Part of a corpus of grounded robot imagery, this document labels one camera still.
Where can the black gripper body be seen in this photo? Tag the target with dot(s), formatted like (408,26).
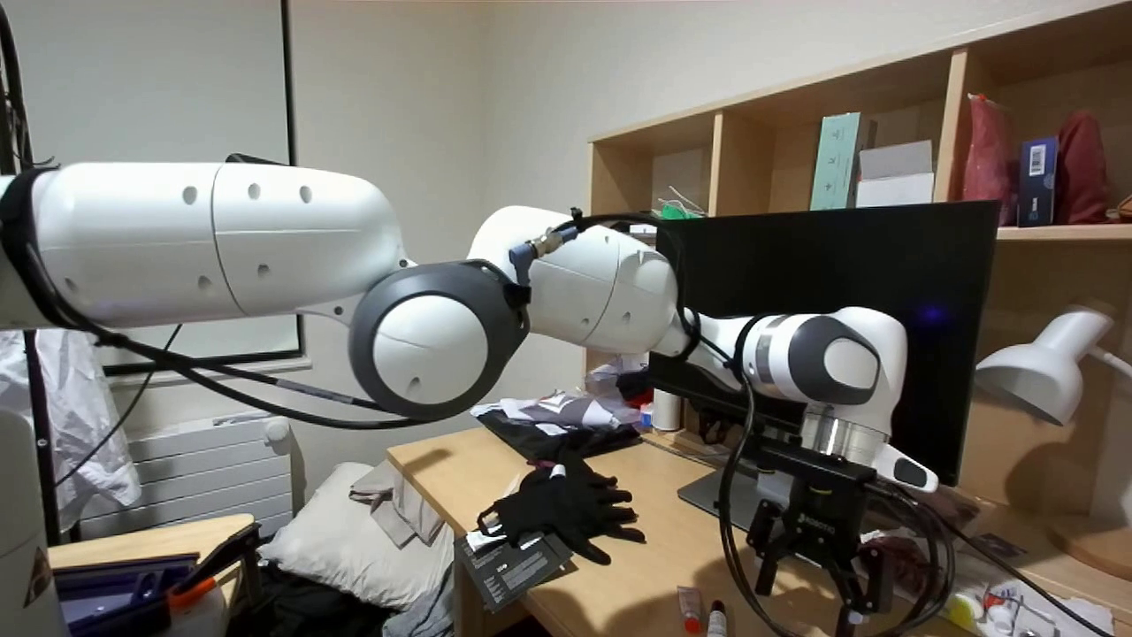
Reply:
(810,507)

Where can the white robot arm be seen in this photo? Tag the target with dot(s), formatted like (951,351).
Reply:
(119,246)

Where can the grey monitor stand base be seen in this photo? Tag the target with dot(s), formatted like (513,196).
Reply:
(739,496)

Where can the pink tube red cap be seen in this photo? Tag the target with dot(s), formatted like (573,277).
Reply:
(690,611)

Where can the clear plastic bag of items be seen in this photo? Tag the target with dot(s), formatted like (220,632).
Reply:
(1020,611)

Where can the black gloves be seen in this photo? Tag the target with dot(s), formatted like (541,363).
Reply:
(562,499)

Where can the black computer monitor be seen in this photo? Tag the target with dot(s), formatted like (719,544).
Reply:
(905,277)

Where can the white desk lamp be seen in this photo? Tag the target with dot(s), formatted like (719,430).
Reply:
(1043,372)

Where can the black cardboard box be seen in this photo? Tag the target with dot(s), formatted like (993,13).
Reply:
(508,572)

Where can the white box on shelf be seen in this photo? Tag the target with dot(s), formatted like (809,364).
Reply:
(892,175)

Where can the teal book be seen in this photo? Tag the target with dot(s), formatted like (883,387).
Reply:
(835,159)

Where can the red bag on shelf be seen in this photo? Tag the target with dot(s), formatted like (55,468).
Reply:
(1056,177)

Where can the wooden bookshelf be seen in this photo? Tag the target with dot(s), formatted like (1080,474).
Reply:
(1029,118)

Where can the white pillow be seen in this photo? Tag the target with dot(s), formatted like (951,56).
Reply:
(364,531)

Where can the white radiator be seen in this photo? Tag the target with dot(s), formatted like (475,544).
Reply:
(203,468)

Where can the purple storage tray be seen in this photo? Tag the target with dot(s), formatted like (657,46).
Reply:
(131,598)

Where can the whiteboard on wall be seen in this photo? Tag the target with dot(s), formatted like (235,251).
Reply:
(148,95)

